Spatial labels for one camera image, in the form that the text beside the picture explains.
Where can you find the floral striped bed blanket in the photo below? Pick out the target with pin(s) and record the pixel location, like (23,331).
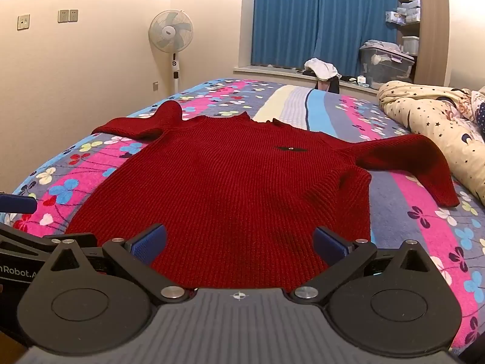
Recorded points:
(398,204)

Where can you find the small white item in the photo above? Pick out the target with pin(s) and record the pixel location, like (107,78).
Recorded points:
(362,80)

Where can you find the white standing fan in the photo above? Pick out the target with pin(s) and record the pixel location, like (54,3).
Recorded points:
(170,30)

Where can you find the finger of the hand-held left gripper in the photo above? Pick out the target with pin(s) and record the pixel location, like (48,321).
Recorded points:
(22,240)
(19,204)

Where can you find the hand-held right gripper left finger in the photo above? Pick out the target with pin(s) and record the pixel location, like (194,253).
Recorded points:
(149,244)

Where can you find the beige window sill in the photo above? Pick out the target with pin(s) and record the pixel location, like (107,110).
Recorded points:
(272,71)

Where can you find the red knitted sweater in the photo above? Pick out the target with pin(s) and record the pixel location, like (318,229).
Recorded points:
(227,182)

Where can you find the white tissue pack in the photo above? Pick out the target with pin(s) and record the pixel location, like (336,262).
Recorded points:
(396,18)

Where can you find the stacked white boxes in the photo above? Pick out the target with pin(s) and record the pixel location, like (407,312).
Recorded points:
(411,7)

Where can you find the blue curtain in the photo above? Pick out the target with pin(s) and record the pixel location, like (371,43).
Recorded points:
(303,15)

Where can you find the beige wall socket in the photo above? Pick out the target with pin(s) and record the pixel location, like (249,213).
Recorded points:
(74,15)
(63,16)

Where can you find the wooden shelf unit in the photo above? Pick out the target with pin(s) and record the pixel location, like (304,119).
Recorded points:
(432,26)

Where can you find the cream star-printed quilt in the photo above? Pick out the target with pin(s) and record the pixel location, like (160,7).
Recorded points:
(428,121)

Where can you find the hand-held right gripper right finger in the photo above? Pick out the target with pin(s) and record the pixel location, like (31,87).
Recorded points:
(329,246)

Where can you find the small clear plastic container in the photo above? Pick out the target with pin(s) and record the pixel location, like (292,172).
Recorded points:
(411,45)

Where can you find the clear plastic storage box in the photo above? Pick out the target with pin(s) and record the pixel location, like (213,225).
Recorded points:
(386,66)

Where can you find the dark hanging clothes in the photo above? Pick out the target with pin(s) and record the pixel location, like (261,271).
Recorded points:
(333,85)

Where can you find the white clothes pile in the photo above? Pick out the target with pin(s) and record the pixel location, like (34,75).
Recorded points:
(320,68)

